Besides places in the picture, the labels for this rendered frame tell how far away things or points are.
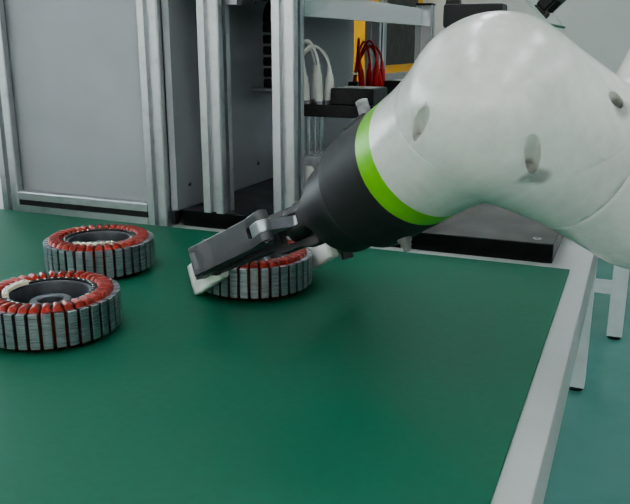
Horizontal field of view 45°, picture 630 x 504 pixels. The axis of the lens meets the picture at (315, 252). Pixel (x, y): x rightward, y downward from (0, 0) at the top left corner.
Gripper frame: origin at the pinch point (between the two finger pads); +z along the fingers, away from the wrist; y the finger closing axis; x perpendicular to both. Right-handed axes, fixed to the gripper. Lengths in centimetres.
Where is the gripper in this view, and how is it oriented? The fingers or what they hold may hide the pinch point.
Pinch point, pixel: (256, 265)
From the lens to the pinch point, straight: 74.4
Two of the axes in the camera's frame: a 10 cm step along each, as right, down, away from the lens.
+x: 2.7, 9.5, -1.7
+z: -4.8, 2.9, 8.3
